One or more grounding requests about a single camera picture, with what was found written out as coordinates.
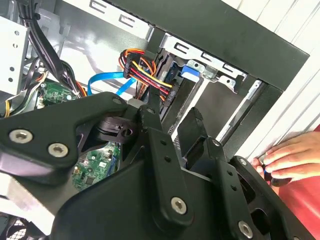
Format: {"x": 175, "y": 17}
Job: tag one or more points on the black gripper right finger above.
{"x": 238, "y": 192}

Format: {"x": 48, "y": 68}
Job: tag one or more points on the small round black tool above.
{"x": 272, "y": 178}

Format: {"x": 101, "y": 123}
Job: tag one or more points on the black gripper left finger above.
{"x": 50, "y": 122}

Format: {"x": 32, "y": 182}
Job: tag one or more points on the hard disk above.
{"x": 191, "y": 72}

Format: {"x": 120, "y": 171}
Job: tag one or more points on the person's right hand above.
{"x": 300, "y": 157}

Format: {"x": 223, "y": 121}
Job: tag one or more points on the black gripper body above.
{"x": 112, "y": 212}

